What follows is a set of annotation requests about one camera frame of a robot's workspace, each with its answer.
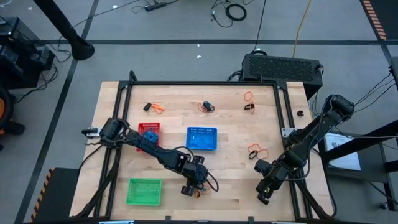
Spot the coiled black cable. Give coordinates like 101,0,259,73
225,2,248,22

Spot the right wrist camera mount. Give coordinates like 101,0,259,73
254,159,270,175

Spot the black metal table frame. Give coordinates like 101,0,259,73
74,70,338,223

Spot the yellow cable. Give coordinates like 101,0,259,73
292,0,313,59

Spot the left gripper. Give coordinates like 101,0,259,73
181,160,210,197

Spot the blue plastic basket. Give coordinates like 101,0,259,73
185,126,218,152

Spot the black pole with base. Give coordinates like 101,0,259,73
32,0,96,62

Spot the long black cable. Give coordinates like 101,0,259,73
253,0,267,53

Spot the red plastic basket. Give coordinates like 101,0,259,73
136,122,162,153

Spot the black equipment rack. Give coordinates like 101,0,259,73
0,17,56,91

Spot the white paper sheet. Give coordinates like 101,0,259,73
324,132,362,171

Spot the green plastic basket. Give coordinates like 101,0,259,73
126,177,163,207

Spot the black computer case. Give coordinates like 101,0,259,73
241,53,324,100

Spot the silver black clamp bracket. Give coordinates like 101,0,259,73
81,126,102,139

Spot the black metal stand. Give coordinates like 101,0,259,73
317,119,398,212

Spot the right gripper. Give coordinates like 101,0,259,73
256,161,293,200

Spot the black hazard-striped floor mat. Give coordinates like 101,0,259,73
360,0,398,41
30,167,80,223

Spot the black power strip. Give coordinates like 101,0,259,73
144,1,167,12

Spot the black orange floor machine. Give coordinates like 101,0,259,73
0,85,26,152

